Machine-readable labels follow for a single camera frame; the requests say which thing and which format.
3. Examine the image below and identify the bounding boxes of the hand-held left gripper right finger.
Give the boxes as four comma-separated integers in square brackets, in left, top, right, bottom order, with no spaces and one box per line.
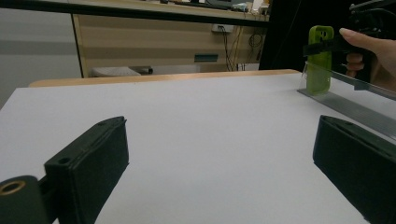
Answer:
[312,114,396,224]

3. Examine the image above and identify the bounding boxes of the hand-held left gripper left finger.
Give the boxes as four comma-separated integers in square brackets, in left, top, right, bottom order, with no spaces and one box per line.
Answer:
[44,116,130,224]

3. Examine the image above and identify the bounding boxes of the green phone case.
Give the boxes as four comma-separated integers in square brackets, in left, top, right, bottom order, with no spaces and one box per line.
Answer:
[306,25,334,96]

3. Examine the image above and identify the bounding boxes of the clear plastic tray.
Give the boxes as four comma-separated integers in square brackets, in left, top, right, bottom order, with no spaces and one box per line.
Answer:
[297,61,396,141]

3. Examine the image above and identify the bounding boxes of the black curtain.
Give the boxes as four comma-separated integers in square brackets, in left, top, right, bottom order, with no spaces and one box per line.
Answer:
[259,0,353,71]

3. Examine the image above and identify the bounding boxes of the pale grey bundle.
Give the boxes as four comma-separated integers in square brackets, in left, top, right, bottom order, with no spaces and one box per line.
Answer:
[89,66,142,78]

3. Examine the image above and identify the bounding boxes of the white table cover sheet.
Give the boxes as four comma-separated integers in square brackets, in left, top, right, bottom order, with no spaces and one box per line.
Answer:
[0,72,396,224]

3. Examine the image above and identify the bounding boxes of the small rectangular desk label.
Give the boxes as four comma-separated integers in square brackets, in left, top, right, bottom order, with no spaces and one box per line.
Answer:
[193,53,219,63]

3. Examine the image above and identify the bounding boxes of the white cabinet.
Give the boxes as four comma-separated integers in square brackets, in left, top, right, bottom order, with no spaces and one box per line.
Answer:
[0,7,82,106]

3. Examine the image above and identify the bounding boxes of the hanging desk cables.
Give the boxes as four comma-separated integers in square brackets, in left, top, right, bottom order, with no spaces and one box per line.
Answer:
[219,26,265,72]

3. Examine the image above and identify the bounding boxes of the white wall socket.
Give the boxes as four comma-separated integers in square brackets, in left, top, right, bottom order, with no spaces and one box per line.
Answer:
[211,23,235,34]

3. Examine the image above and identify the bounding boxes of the black horizontal frame bar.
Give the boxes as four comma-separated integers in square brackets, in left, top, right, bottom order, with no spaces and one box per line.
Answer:
[0,0,270,27]

